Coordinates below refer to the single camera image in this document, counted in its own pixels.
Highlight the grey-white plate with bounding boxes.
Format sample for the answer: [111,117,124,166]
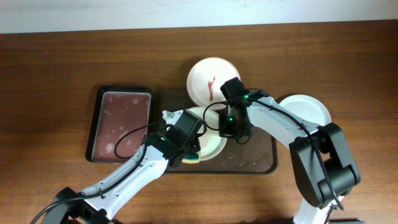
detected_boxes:
[279,95,331,126]

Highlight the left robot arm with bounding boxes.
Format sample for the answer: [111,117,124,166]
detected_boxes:
[31,128,201,223]

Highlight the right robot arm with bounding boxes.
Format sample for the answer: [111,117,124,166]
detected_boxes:
[220,93,361,223]

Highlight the white plate top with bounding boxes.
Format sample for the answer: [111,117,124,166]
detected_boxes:
[187,57,241,107]

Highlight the white plate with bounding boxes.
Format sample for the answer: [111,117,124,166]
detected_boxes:
[187,57,241,107]
[184,109,227,163]

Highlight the brown serving tray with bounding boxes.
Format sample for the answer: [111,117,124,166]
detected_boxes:
[156,89,278,175]

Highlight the green yellow sponge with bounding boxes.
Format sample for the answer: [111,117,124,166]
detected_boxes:
[182,151,201,164]

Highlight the black tray with red water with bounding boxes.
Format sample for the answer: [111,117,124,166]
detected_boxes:
[85,86,152,163]

